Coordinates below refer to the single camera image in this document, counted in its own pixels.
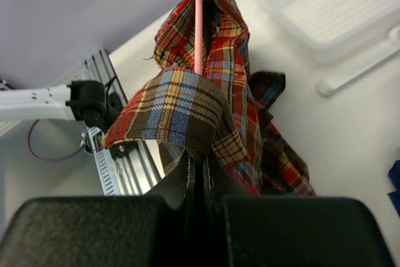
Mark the blue plaid shirt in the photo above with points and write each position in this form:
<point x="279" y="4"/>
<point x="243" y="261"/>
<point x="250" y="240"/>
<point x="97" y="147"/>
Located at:
<point x="394" y="176"/>

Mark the red plaid shirt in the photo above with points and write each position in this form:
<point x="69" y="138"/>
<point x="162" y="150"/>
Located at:
<point x="224" y="110"/>

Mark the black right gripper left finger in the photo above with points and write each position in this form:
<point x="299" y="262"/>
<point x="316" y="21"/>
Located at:
<point x="99" y="231"/>

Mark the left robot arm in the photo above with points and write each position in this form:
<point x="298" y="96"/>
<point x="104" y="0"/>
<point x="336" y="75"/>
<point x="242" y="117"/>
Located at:
<point x="77" y="101"/>

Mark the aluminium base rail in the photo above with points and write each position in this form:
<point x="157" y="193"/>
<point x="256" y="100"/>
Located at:
<point x="127" y="168"/>

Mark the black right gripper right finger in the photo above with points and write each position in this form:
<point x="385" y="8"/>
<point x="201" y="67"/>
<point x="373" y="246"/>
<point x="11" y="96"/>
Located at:
<point x="280" y="230"/>

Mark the pink wire hanger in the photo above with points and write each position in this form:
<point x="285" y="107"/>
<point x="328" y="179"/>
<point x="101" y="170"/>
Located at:
<point x="198" y="37"/>

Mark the white plastic basket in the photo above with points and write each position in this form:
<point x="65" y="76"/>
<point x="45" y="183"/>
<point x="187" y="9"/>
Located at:
<point x="331" y="30"/>

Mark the white clothes rack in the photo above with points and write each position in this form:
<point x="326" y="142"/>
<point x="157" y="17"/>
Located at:
<point x="361" y="65"/>

